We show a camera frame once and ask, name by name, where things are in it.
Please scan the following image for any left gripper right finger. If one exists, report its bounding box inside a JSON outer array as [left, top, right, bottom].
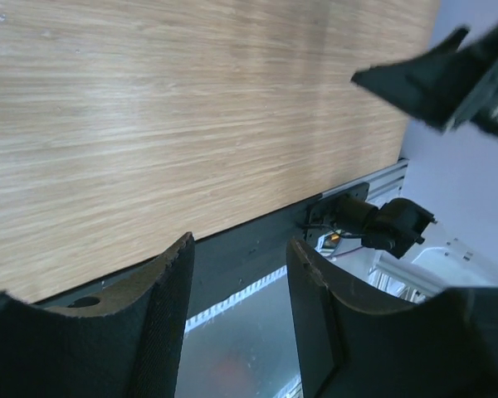
[[286, 239, 498, 397]]

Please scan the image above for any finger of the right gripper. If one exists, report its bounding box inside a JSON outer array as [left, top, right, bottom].
[[351, 26, 498, 130]]

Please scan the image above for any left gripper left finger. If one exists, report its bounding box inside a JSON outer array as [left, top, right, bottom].
[[0, 233, 195, 397]]

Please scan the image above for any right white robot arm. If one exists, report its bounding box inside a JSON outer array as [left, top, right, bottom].
[[351, 24, 498, 259]]

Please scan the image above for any right aluminium frame rail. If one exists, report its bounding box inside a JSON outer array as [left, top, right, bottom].
[[322, 158, 409, 201]]

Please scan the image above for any slotted cable duct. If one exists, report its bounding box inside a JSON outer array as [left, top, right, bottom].
[[184, 265, 287, 334]]

